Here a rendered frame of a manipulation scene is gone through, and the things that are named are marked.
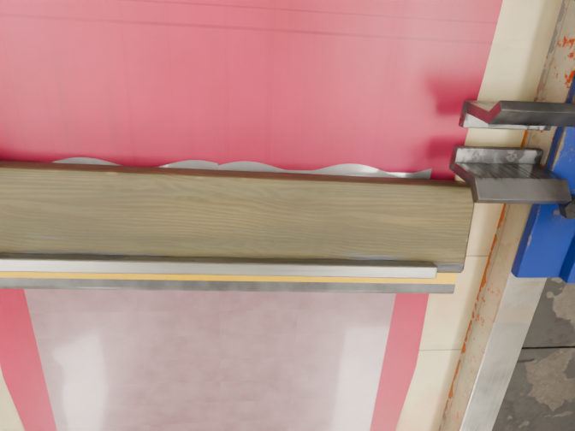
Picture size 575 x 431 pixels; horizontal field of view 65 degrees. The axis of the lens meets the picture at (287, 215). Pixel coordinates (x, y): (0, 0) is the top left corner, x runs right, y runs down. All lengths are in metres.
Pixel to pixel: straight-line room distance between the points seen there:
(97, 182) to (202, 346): 0.20
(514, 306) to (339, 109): 0.24
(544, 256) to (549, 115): 0.14
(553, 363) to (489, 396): 1.72
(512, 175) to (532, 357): 1.84
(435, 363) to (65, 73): 0.44
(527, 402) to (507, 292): 1.92
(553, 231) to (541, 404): 2.01
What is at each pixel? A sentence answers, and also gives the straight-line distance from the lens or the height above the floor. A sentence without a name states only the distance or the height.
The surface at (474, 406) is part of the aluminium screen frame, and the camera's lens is 0.54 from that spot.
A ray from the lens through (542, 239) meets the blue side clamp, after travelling 0.42.
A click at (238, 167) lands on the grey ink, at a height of 0.96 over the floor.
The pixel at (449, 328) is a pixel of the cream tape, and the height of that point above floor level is 0.96.
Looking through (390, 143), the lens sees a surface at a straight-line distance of 0.38.
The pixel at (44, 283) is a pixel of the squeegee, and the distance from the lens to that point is 0.40.
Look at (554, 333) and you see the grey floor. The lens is 2.14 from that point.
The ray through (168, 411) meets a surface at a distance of 0.53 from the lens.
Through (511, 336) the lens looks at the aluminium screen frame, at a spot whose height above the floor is 0.99.
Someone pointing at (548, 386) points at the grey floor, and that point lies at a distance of 2.34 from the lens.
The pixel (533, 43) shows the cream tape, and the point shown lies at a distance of 0.41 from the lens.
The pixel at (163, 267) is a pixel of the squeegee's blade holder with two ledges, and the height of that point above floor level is 1.01.
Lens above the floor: 1.30
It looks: 64 degrees down
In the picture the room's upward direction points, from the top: 168 degrees clockwise
